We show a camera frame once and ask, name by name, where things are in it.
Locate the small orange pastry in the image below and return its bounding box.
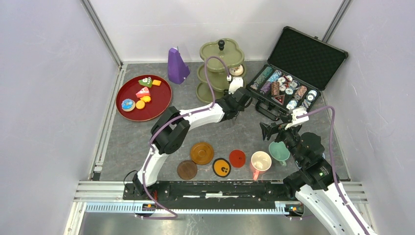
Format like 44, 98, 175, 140
140, 95, 151, 103

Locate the red triangle all-in button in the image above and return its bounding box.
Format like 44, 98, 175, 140
272, 94, 285, 105

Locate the light wooden round coaster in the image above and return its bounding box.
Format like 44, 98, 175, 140
190, 142, 214, 165

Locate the red round coaster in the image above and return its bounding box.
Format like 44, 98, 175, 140
229, 149, 246, 168

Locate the purple metronome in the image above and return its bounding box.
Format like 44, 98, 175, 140
167, 47, 190, 85

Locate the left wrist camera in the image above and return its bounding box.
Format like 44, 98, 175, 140
228, 76, 244, 94

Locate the orange square pastry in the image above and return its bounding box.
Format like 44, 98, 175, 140
152, 80, 161, 86

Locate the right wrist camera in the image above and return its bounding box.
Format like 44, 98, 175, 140
284, 107, 309, 130

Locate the red round tray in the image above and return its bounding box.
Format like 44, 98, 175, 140
115, 74, 173, 121

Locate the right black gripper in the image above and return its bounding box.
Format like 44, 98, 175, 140
259, 116, 304, 165

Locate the pink cream mug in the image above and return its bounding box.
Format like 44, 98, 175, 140
250, 151, 272, 180

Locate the blue frosted donut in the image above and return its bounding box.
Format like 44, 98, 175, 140
121, 98, 136, 112

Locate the black poker chip case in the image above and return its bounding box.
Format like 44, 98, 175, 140
246, 26, 348, 121

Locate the orange round cookie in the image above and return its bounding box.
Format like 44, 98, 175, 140
136, 100, 145, 110

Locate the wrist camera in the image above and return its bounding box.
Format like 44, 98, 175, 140
284, 107, 309, 130
228, 76, 244, 94

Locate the dark wooden round coaster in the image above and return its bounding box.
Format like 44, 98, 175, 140
177, 160, 198, 180

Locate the green cake slice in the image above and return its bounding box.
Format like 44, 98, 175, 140
138, 77, 153, 88

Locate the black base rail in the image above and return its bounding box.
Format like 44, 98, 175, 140
123, 180, 300, 211

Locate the green three-tier serving stand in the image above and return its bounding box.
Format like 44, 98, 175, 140
196, 38, 247, 103

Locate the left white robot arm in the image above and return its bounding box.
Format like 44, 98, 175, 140
133, 87, 252, 200

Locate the chocolate cream donut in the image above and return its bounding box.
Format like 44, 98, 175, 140
229, 65, 244, 77

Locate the teal mug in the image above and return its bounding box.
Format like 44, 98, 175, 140
268, 141, 290, 166

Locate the black yellow round coaster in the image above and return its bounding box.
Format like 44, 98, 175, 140
212, 158, 231, 178

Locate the pink cake slice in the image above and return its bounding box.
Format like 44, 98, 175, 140
136, 87, 151, 98

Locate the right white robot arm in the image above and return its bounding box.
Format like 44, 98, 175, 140
260, 122, 376, 235

